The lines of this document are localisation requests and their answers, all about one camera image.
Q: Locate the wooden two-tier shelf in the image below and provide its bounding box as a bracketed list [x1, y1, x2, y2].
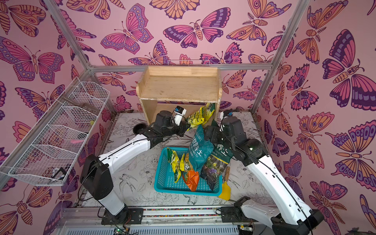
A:
[136, 66, 222, 124]

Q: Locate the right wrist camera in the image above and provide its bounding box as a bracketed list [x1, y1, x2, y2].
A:
[221, 109, 234, 118]

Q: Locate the white wire basket rack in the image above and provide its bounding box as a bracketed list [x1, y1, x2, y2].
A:
[1, 78, 110, 186]

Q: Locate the aluminium frame post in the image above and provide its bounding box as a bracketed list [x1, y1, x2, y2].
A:
[44, 0, 91, 71]

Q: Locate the teal orange soil bag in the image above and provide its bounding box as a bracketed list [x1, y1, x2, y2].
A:
[179, 125, 214, 192]

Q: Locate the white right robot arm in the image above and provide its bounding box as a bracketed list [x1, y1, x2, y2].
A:
[204, 116, 324, 235]

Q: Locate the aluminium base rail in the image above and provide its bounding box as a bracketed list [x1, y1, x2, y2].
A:
[55, 205, 294, 235]

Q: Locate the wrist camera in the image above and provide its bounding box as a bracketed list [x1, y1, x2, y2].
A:
[221, 109, 234, 118]
[174, 106, 187, 126]

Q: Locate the dark green soil bag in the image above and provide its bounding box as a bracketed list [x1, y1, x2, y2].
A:
[200, 139, 233, 191]

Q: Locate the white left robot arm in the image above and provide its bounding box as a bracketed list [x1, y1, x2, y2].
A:
[80, 106, 190, 225]

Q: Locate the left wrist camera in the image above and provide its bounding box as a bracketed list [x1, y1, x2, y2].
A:
[174, 106, 187, 126]

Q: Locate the yellow fertilizer bag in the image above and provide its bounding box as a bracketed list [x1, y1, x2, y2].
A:
[187, 103, 215, 129]
[167, 148, 184, 183]

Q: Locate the teal plastic basket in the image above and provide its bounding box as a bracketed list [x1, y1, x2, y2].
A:
[154, 147, 222, 196]

